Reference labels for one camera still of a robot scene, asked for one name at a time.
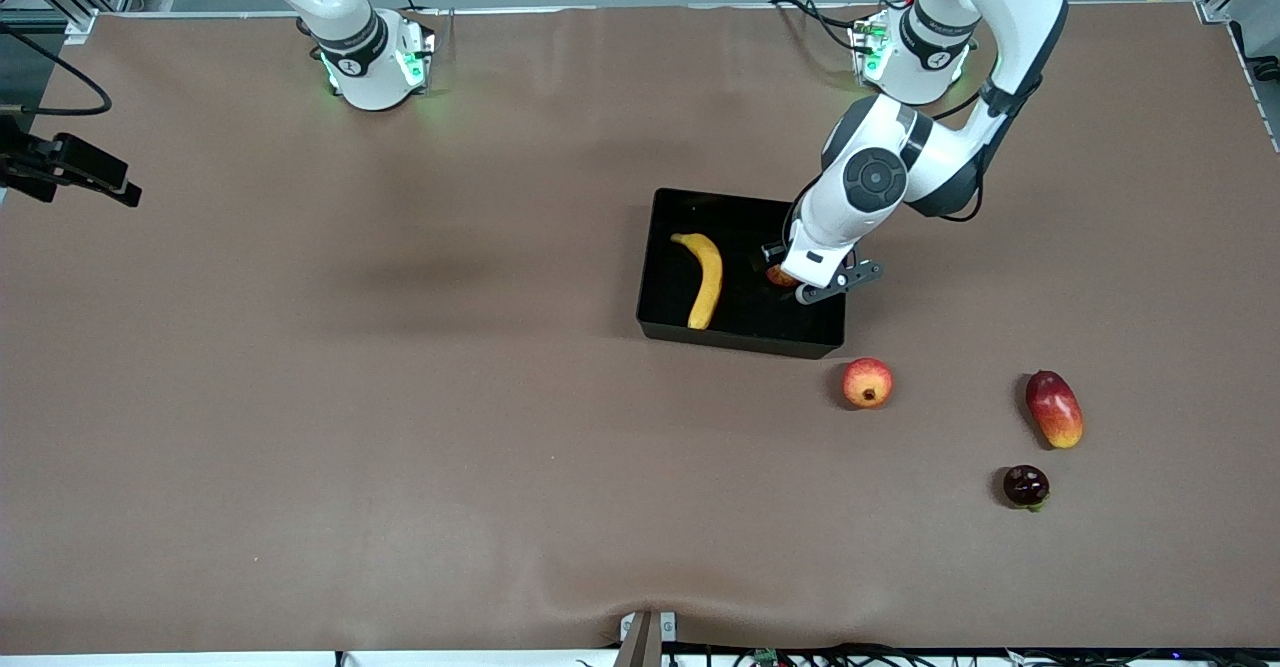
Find yellow banana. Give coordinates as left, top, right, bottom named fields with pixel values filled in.
left=670, top=232, right=724, bottom=331

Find black left base cables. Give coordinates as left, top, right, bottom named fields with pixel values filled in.
left=770, top=0, right=881, bottom=53

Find black table edge cables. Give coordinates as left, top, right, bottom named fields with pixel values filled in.
left=580, top=644, right=1280, bottom=667

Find red yellow pomegranate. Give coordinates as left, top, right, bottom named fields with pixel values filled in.
left=841, top=357, right=895, bottom=410

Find brown table cover mat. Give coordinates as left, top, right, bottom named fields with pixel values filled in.
left=0, top=2, right=1280, bottom=653

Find dark purple mangosteen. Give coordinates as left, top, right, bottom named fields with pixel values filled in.
left=1003, top=464, right=1051, bottom=513

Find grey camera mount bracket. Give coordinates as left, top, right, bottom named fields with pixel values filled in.
left=618, top=610, right=678, bottom=667

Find red yellow mango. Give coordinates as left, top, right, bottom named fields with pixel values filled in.
left=1025, top=370, right=1085, bottom=450

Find black rectangular plastic box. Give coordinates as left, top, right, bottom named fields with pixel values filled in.
left=636, top=187, right=850, bottom=360

